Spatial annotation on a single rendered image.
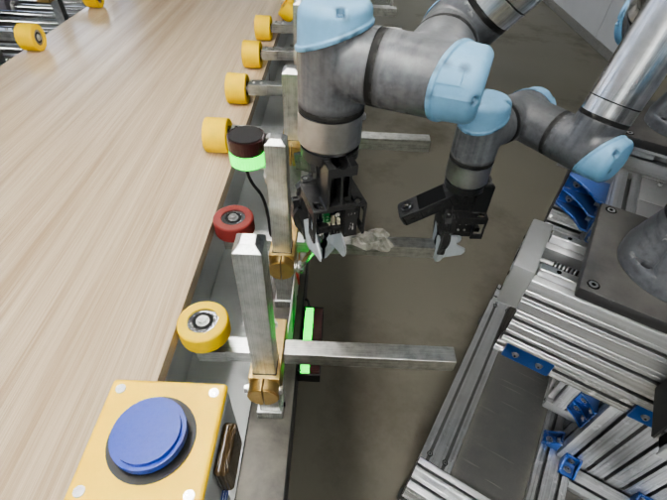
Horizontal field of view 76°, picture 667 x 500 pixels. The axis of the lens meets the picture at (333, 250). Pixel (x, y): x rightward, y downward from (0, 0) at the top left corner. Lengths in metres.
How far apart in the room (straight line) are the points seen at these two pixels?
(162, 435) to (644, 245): 0.62
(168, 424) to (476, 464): 1.20
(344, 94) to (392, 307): 1.49
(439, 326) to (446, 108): 1.49
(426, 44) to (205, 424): 0.36
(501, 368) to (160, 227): 1.16
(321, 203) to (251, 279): 0.13
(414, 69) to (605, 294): 0.41
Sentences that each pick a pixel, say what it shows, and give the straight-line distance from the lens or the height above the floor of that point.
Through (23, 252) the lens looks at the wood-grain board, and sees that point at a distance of 0.95.
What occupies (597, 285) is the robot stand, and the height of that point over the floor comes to 1.04.
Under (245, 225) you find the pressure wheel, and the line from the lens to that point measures 0.85.
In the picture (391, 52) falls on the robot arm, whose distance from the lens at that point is 0.44.
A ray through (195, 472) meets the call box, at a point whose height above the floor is 1.22.
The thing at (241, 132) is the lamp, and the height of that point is 1.11.
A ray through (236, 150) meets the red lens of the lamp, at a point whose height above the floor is 1.10.
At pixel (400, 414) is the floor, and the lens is 1.63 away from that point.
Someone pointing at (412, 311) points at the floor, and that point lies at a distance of 1.88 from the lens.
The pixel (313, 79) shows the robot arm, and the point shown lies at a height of 1.28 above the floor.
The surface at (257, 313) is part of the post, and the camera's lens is 0.57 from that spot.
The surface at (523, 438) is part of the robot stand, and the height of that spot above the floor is 0.21.
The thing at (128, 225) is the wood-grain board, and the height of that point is 0.90.
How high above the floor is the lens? 1.47
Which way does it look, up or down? 45 degrees down
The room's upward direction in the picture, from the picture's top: 3 degrees clockwise
